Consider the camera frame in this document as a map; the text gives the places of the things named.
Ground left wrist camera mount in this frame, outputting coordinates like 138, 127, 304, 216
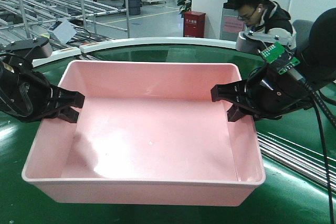
4, 37, 52, 60

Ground seated man with glasses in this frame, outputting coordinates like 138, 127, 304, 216
234, 0, 296, 49

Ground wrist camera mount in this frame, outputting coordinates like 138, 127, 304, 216
4, 37, 52, 60
235, 31, 292, 54

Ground pink plastic bin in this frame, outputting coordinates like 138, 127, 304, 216
22, 60, 266, 206

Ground white outer conveyor rail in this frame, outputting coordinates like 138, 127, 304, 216
33, 37, 236, 67

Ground red fire extinguisher box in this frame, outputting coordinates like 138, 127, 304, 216
183, 11, 206, 38

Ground metal roller rack shelf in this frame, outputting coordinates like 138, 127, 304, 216
1, 0, 128, 43

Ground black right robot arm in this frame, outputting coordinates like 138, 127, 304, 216
211, 8, 335, 122

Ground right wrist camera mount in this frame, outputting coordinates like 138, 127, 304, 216
235, 31, 292, 54

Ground steel conveyor rollers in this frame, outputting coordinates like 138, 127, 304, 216
257, 132, 327, 187

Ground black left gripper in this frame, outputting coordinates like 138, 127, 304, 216
1, 60, 85, 123

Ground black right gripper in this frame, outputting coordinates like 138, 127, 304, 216
211, 70, 312, 122

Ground black braided cable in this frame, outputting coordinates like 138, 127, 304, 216
299, 74, 336, 224

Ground green circuit board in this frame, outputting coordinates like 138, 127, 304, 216
260, 42, 300, 75

